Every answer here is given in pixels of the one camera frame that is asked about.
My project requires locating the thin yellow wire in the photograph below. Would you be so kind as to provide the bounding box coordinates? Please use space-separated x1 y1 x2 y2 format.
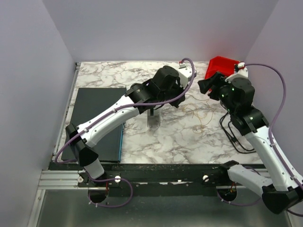
181 93 214 134

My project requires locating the white perforated cable spool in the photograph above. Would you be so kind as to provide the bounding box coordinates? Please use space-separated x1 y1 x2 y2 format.
147 109 160 128

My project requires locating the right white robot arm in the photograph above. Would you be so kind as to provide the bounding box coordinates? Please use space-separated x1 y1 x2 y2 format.
198 72 303 214

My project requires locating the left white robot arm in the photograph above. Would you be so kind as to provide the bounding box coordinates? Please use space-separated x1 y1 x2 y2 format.
66 64 192 179

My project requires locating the red plastic bin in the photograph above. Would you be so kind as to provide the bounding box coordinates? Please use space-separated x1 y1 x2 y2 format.
205 56 240 79

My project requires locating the dark grey flat box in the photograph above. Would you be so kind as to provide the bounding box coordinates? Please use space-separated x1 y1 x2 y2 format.
61 87 127 164

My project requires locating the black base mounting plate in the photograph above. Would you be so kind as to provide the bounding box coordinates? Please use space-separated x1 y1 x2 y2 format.
49 163 236 202

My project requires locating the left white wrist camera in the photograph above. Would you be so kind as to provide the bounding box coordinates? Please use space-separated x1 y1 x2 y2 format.
177 61 192 83

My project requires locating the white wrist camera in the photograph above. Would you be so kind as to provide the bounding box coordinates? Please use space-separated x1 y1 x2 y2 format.
225 62 248 83
177 61 192 83

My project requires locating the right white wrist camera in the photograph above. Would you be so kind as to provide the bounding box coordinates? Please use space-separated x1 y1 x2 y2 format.
225 62 248 83

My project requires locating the black cable bundle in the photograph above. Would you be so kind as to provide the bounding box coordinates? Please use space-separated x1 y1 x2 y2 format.
219 113 256 154

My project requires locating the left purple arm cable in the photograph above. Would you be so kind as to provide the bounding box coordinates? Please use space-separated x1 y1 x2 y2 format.
54 57 197 209

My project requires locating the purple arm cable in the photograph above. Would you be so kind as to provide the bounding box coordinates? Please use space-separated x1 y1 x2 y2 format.
216 62 303 217
54 57 197 209

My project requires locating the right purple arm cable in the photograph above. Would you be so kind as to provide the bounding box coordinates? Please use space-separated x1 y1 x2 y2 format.
216 62 303 217

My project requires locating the aluminium frame rail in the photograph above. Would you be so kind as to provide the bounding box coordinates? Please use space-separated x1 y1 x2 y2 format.
27 62 81 227

